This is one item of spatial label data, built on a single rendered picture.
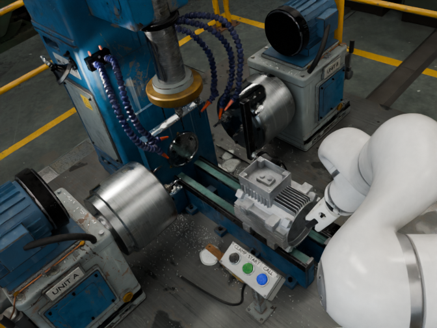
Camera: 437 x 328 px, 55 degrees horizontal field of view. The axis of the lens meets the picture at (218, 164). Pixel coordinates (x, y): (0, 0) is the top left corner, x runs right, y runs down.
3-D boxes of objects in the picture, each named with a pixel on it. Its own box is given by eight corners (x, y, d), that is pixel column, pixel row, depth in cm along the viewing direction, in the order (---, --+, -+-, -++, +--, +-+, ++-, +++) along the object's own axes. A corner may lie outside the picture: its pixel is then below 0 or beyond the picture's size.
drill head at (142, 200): (67, 255, 142) (34, 208, 125) (149, 191, 158) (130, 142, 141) (107, 299, 128) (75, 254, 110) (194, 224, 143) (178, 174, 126)
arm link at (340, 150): (316, 118, 63) (309, 155, 92) (385, 206, 59) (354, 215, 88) (366, 82, 62) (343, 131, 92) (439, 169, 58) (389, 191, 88)
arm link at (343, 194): (319, 183, 90) (346, 219, 88) (350, 158, 79) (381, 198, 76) (346, 166, 94) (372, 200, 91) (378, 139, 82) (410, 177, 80)
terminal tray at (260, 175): (240, 191, 130) (237, 175, 125) (262, 171, 134) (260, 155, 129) (270, 209, 123) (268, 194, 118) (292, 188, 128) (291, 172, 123)
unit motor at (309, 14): (266, 101, 182) (257, 7, 153) (311, 65, 196) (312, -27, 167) (315, 122, 167) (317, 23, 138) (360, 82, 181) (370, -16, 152)
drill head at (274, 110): (206, 147, 171) (194, 97, 153) (271, 96, 188) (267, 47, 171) (251, 174, 156) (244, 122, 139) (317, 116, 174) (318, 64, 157)
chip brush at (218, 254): (202, 250, 149) (201, 249, 149) (212, 241, 151) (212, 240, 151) (244, 284, 137) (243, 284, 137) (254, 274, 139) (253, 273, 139)
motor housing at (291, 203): (237, 229, 139) (229, 191, 126) (273, 194, 147) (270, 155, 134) (284, 262, 127) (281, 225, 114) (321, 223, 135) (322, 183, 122)
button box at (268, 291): (225, 265, 120) (217, 261, 116) (239, 245, 121) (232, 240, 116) (271, 302, 110) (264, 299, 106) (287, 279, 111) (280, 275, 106)
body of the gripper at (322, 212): (342, 224, 90) (319, 237, 100) (367, 195, 94) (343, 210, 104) (317, 199, 91) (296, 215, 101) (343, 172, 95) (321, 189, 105)
